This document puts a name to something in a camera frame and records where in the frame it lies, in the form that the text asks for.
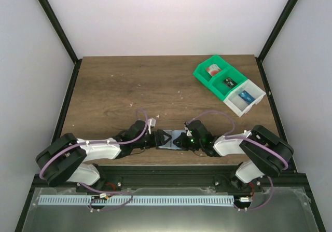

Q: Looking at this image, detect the red white card in bin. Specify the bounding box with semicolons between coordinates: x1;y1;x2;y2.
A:
206;64;222;77

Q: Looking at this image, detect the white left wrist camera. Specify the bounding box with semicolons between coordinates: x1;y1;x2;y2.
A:
147;118;156;134

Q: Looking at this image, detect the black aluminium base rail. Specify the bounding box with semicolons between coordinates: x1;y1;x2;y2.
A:
33;165;309;194

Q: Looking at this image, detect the black frame post right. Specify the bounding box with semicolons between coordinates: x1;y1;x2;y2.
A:
258;0;309;61

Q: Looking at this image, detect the blue card in bin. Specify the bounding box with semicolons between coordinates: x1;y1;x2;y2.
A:
238;90;255;104

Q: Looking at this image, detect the white slotted cable duct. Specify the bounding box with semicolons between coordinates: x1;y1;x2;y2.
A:
36;195;234;207

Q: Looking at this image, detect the white plastic bin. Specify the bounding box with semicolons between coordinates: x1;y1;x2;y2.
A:
223;79;266;117

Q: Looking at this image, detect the green plastic bin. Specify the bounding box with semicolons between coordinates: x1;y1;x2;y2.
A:
208;67;247;101
193;55;230;87

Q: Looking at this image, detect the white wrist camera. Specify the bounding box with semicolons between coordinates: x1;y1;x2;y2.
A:
147;118;156;134
184;122;191;136

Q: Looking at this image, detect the black leather card holder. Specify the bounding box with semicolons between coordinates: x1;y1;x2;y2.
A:
156;130;186;151

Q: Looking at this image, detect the dark green card in bin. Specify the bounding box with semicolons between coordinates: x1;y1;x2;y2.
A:
223;77;237;89

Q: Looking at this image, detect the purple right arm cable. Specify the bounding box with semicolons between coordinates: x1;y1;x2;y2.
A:
185;111;288;212

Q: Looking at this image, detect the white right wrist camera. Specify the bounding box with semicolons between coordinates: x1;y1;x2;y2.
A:
184;122;191;136

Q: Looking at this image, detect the black frame post left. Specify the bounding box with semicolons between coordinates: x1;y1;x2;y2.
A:
27;0;79;64

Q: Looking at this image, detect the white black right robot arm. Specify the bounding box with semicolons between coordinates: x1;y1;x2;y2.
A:
173;120;294;184

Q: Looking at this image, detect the black frame post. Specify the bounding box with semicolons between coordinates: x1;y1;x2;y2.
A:
27;0;79;64
258;0;309;61

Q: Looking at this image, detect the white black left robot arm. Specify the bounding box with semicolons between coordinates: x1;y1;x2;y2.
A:
35;118;172;187

